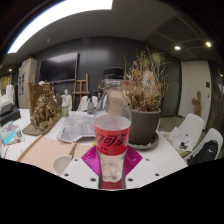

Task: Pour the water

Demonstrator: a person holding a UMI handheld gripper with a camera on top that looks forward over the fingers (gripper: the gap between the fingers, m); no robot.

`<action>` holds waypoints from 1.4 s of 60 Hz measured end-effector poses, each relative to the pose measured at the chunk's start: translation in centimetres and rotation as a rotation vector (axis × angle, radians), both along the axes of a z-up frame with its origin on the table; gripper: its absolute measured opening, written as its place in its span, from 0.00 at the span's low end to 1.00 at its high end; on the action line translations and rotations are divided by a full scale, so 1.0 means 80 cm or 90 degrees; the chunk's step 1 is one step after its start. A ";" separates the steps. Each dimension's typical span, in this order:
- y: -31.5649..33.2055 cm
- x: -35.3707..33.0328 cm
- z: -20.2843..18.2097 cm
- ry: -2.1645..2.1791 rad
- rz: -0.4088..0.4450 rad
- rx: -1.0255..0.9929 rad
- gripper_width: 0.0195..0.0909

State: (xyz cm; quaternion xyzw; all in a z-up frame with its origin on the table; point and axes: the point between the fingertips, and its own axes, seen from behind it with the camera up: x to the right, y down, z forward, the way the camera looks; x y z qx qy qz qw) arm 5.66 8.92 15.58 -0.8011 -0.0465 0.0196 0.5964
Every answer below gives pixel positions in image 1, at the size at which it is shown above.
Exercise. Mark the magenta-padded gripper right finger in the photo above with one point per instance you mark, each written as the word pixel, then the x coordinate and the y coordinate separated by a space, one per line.
pixel 143 170

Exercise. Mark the grey printed newspaper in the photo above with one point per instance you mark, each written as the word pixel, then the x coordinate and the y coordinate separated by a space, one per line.
pixel 76 128

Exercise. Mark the long ceiling light panel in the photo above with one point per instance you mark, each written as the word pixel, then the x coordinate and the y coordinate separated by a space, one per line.
pixel 60 11

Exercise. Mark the green white squeeze bottle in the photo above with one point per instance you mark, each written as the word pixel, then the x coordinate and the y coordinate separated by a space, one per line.
pixel 65 110

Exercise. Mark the recessed ceiling spotlights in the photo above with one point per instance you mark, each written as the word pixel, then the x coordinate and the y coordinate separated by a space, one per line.
pixel 208 44

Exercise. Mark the grey plant saucer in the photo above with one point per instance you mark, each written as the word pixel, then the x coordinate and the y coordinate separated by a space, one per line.
pixel 152 145

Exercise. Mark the black stacked boxes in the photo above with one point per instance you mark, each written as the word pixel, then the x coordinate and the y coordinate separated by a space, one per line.
pixel 8 115

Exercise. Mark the dried plant in grey pot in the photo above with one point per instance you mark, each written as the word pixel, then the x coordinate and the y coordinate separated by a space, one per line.
pixel 145 126

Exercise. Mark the small yellow tag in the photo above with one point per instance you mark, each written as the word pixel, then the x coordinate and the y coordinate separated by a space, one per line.
pixel 94 144

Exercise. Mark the black wall screen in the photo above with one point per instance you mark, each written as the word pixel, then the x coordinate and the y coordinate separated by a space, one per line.
pixel 58 66

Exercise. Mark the colourful picture book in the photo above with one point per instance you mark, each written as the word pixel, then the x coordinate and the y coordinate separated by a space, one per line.
pixel 10 135

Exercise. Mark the small white plaster figurine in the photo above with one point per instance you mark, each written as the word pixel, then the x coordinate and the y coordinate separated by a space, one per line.
pixel 67 95

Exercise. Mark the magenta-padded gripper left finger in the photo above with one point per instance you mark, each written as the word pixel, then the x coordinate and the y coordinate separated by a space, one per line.
pixel 80 170

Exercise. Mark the wooden figure sculpture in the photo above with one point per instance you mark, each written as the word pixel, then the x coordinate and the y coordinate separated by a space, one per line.
pixel 197 104

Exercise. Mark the loose white papers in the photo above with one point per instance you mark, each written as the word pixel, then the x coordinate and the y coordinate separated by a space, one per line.
pixel 180 138

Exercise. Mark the small paint jar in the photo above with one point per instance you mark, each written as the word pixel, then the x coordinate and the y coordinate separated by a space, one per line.
pixel 19 133

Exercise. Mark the black backpack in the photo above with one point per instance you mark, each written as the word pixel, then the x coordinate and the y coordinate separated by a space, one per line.
pixel 203 153

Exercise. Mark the wooden easel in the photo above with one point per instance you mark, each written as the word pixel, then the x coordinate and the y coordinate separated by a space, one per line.
pixel 81 91

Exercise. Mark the tan table mat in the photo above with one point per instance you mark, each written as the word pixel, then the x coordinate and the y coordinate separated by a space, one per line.
pixel 43 151

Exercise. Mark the golden relief sculpture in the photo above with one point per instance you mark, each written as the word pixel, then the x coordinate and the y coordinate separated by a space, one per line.
pixel 45 111

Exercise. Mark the clear red-labelled drink bottle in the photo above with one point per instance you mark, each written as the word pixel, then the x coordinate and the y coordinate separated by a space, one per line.
pixel 112 140

